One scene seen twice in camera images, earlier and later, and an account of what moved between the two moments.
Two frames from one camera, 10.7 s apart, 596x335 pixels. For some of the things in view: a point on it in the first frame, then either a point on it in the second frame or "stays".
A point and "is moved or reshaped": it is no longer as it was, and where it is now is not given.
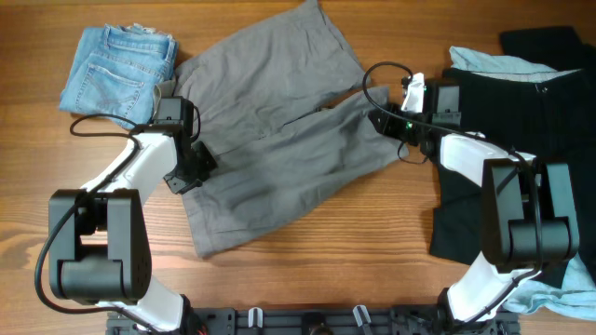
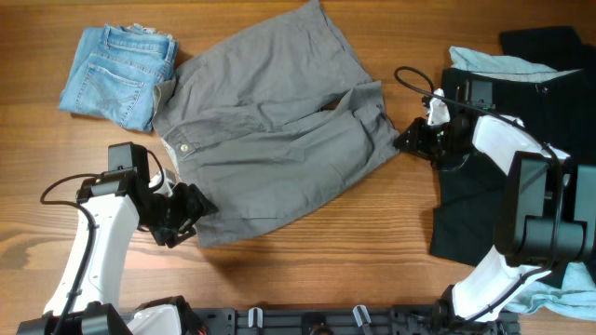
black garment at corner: [557, 46] stays
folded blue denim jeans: [116, 70] stays
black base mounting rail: [314, 321] stays
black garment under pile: [553, 119] stays
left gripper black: [208, 165] -> [195, 206]
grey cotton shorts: [257, 104] is moved or reshaped
